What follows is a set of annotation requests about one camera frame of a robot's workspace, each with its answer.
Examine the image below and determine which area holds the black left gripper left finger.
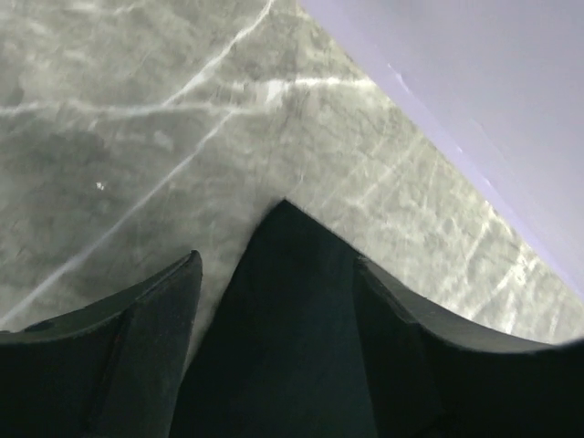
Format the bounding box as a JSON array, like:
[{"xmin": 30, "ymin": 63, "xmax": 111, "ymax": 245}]
[{"xmin": 1, "ymin": 251, "xmax": 202, "ymax": 437}]

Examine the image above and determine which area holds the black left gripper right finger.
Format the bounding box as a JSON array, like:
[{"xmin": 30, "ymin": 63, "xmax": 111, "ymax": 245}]
[{"xmin": 353, "ymin": 258, "xmax": 583, "ymax": 437}]

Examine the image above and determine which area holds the black t-shirt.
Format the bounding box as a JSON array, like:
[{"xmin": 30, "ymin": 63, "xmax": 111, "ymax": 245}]
[{"xmin": 171, "ymin": 201, "xmax": 376, "ymax": 438}]

